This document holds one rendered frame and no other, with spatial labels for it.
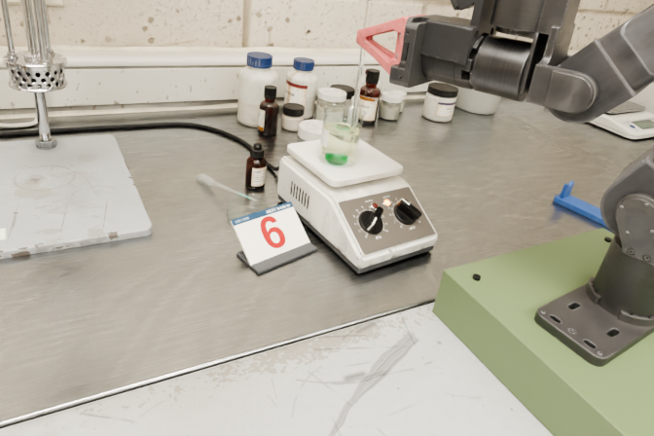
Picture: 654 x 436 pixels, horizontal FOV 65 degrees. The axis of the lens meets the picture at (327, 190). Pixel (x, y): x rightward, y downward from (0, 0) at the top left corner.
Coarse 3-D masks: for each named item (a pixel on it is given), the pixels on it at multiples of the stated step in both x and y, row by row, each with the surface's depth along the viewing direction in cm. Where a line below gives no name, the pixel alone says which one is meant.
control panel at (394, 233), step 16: (384, 192) 66; (400, 192) 67; (352, 208) 62; (368, 208) 63; (384, 208) 65; (352, 224) 61; (384, 224) 63; (400, 224) 64; (416, 224) 65; (368, 240) 61; (384, 240) 62; (400, 240) 63
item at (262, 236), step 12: (264, 216) 63; (276, 216) 64; (288, 216) 65; (240, 228) 60; (252, 228) 61; (264, 228) 62; (276, 228) 63; (288, 228) 64; (300, 228) 65; (252, 240) 61; (264, 240) 61; (276, 240) 62; (288, 240) 63; (300, 240) 64; (252, 252) 60; (264, 252) 61
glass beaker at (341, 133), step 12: (324, 108) 64; (336, 108) 67; (348, 108) 67; (360, 108) 66; (324, 120) 64; (336, 120) 63; (348, 120) 62; (360, 120) 64; (324, 132) 65; (336, 132) 63; (348, 132) 63; (360, 132) 65; (324, 144) 65; (336, 144) 64; (348, 144) 64; (324, 156) 65; (336, 156) 65; (348, 156) 65
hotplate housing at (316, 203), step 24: (288, 168) 69; (288, 192) 70; (312, 192) 65; (336, 192) 64; (360, 192) 65; (312, 216) 66; (336, 216) 62; (336, 240) 63; (432, 240) 66; (360, 264) 60; (384, 264) 63
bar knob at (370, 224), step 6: (366, 210) 63; (378, 210) 62; (360, 216) 62; (366, 216) 62; (372, 216) 61; (378, 216) 61; (360, 222) 61; (366, 222) 62; (372, 222) 60; (378, 222) 62; (366, 228) 61; (372, 228) 61; (378, 228) 62; (372, 234) 61
